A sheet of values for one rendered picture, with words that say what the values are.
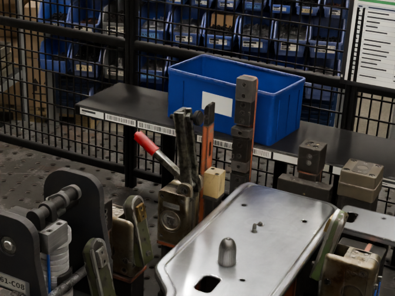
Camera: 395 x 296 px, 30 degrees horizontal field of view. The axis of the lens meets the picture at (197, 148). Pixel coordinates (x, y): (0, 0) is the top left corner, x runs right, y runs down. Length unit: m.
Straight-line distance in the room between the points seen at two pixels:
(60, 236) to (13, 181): 1.19
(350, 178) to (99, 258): 0.62
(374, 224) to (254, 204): 0.24
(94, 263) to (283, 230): 0.42
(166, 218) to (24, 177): 0.92
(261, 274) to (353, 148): 0.57
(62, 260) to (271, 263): 0.37
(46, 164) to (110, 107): 0.54
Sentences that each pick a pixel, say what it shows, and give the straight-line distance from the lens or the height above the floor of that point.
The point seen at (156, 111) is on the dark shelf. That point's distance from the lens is 1.91.
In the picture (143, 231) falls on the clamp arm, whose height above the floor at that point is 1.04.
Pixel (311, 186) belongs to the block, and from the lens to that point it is 1.63.
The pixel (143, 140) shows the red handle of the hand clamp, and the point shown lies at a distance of 1.45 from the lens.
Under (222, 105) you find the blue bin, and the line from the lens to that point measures 1.76.
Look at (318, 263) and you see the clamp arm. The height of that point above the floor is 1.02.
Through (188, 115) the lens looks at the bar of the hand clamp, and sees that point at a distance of 1.38.
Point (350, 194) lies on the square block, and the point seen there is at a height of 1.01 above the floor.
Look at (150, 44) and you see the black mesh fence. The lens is 2.05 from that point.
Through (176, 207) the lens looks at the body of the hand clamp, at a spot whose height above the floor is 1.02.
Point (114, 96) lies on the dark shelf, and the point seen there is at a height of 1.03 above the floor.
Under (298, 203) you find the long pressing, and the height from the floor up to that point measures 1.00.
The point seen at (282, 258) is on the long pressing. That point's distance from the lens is 1.35.
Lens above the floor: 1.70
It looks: 23 degrees down
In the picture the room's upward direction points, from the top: 3 degrees clockwise
